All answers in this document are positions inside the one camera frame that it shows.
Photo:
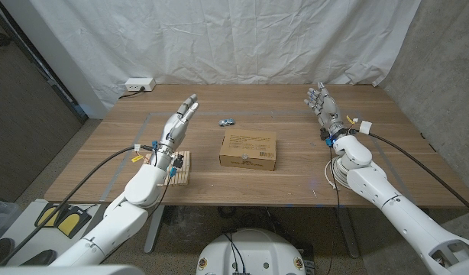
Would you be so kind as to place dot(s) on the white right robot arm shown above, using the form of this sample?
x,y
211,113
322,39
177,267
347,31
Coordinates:
x,y
391,198

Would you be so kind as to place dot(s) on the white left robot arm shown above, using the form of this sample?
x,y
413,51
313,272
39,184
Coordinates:
x,y
139,187

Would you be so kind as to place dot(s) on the white floor platform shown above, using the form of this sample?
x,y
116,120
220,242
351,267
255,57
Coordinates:
x,y
32,244

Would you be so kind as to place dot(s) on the yellow black foot pedal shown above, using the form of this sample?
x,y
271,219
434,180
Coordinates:
x,y
47,215
72,223

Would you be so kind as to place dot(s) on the white backdrop cloth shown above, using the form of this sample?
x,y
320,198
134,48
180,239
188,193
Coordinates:
x,y
227,38

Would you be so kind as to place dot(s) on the white power strip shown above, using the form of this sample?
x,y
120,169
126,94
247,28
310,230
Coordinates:
x,y
140,84

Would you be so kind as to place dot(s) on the cardboard packing box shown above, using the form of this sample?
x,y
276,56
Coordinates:
x,y
250,147

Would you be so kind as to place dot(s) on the clear plastic bin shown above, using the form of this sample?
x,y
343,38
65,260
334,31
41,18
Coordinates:
x,y
1,217

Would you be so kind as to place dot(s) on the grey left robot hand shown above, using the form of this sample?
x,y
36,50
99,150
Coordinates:
x,y
175,128

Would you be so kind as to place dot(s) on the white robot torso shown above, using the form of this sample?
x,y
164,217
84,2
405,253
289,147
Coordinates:
x,y
257,252

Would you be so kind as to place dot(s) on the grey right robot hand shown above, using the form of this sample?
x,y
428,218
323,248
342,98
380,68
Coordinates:
x,y
328,109

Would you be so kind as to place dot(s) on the grey table leg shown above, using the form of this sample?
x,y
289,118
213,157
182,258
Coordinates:
x,y
348,233
154,229

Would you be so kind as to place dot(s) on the wooden slat mat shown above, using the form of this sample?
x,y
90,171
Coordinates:
x,y
183,168

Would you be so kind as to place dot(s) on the small blue-grey toy object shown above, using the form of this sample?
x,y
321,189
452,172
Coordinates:
x,y
230,121

